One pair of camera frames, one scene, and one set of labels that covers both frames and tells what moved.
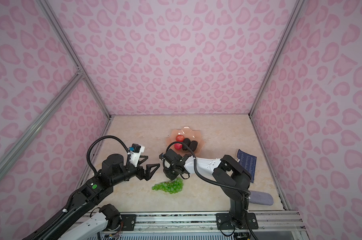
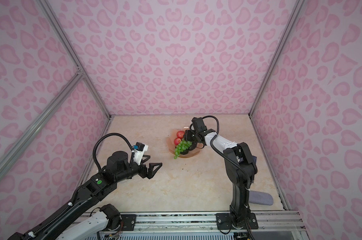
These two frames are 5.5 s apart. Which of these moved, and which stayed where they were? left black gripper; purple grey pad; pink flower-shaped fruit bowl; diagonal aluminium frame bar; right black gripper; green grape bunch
Moved: green grape bunch; right black gripper
Stayed: pink flower-shaped fruit bowl; diagonal aluminium frame bar; left black gripper; purple grey pad
